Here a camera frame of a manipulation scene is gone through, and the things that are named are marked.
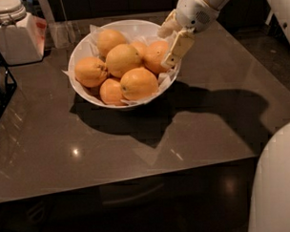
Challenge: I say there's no white ceramic bowl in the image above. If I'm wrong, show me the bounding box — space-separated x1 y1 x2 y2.
66 17 185 111

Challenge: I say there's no white ceramic canister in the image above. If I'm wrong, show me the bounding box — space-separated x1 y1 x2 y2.
0 13 48 65

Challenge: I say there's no orange at bowl bottom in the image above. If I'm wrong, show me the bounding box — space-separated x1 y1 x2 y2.
99 78 125 107

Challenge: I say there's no orange at bowl left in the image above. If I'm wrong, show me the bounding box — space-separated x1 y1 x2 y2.
74 56 108 88

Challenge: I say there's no canister clamp lid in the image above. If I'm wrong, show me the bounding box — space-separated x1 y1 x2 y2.
0 0 27 25

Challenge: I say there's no orange at bowl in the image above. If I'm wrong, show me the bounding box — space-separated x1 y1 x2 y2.
106 44 142 77
120 68 158 100
74 56 108 88
99 78 125 107
143 40 169 74
96 30 127 56

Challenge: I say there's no orange at bowl right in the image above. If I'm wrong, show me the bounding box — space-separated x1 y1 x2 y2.
143 40 169 74

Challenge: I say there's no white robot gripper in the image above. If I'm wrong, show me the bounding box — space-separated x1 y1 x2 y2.
157 0 218 69

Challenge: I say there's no small hidden orange behind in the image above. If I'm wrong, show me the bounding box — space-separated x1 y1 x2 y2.
131 41 147 58

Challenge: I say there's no orange at bowl back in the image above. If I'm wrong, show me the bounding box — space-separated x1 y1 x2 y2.
96 30 127 56

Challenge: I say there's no orange at bowl centre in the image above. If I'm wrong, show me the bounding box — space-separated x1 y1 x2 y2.
106 44 142 77

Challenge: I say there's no clear glass container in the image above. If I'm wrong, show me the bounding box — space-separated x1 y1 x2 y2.
49 21 81 49

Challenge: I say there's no orange at bowl front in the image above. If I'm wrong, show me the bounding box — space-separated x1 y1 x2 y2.
120 68 158 100

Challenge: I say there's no white paper bowl liner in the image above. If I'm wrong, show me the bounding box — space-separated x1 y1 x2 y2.
61 21 190 109

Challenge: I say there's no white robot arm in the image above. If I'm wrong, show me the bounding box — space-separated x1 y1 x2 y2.
157 0 290 232

